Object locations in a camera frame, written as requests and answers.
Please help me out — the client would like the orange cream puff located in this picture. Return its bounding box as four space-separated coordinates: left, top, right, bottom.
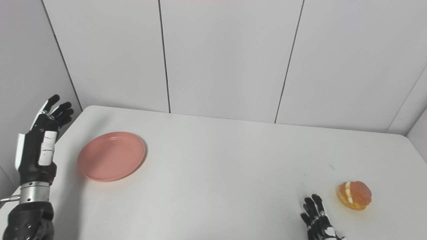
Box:
336 181 372 211

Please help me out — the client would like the pink round plate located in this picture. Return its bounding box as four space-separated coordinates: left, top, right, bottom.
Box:
77 131 146 182

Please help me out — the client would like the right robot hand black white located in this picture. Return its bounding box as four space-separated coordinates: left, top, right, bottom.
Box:
300 194 344 240

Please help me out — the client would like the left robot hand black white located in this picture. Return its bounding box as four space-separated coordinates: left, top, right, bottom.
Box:
15 94 74 186

